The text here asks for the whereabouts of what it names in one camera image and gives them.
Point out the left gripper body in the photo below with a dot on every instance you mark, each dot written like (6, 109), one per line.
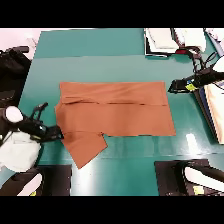
(52, 132)

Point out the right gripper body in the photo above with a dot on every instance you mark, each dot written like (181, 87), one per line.
(181, 86)

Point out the orange-brown T-shirt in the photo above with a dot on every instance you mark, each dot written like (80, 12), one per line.
(116, 113)

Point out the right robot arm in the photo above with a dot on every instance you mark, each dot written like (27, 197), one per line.
(209, 78)

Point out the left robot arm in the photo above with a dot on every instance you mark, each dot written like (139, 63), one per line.
(19, 150)

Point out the dark blue garment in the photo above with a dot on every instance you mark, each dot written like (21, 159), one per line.
(202, 106)

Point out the cream garment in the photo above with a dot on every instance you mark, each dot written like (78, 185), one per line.
(216, 111)

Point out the white garment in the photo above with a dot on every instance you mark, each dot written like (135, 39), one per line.
(191, 37)
(161, 39)

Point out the pale blue-white garment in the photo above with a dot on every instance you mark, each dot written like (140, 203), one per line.
(216, 37)

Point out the black garment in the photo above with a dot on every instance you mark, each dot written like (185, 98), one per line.
(11, 76)

